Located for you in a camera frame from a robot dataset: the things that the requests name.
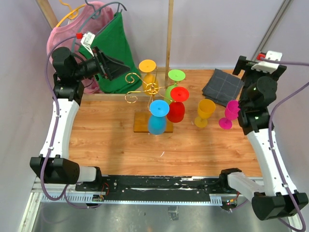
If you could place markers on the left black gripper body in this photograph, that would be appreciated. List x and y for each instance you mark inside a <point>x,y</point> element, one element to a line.
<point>101,59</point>

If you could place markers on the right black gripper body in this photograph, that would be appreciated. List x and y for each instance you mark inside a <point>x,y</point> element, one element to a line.
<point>250,76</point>

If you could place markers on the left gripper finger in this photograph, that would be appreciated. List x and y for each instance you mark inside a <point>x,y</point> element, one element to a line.
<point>115,70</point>
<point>111,63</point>

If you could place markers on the pink wine glass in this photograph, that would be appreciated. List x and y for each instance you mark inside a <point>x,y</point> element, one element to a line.
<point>231,113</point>

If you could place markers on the blue wine glass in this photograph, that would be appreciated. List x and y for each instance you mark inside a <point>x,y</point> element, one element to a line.
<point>157,122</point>

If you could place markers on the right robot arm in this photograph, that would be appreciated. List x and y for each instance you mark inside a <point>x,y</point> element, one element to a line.
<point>278,197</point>

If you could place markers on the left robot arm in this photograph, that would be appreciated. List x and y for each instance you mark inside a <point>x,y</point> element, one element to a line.
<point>53,166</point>

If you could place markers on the orange yellow wine glass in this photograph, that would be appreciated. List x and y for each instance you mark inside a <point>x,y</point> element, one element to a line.
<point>147,66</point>

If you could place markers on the amber rack base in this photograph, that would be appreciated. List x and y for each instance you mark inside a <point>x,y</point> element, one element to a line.
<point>141,123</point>

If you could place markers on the green wine glass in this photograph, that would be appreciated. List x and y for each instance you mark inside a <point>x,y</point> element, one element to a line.
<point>176,76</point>

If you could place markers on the red wine glass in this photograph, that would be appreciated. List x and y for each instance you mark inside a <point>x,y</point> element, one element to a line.
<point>177,108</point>

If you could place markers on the green shirt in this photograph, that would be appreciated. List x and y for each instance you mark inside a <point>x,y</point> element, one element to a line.
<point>112,41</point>

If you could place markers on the grey folded cloth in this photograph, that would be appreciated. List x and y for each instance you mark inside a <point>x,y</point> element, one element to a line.
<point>222,88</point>

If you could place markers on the pink shirt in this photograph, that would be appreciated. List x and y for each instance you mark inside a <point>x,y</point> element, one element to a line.
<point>67,31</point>

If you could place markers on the yellow clothes hanger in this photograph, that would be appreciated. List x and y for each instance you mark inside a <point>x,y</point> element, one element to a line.
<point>72,14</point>

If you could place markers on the aluminium corner profile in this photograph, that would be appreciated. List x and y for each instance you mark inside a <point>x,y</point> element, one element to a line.
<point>282,10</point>

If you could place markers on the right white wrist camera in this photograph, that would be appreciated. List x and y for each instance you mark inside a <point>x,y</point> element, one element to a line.
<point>267,65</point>

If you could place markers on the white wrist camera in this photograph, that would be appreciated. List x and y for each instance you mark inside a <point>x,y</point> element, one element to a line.
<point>87,39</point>
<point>267,65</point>

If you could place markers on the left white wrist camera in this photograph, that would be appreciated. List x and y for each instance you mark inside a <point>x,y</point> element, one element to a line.
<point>87,39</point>

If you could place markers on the gold wire glass rack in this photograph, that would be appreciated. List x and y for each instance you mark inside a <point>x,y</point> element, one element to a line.
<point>151,88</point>

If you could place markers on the wooden frame post left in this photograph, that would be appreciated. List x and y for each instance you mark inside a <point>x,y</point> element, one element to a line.
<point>48,12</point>

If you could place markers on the wooden frame post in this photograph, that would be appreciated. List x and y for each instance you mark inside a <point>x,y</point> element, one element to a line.
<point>48,12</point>
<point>169,35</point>

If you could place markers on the wooden frame post centre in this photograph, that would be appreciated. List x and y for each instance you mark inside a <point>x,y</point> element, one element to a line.
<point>169,35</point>

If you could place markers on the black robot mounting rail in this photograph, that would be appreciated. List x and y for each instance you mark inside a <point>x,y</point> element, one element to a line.
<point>147,189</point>

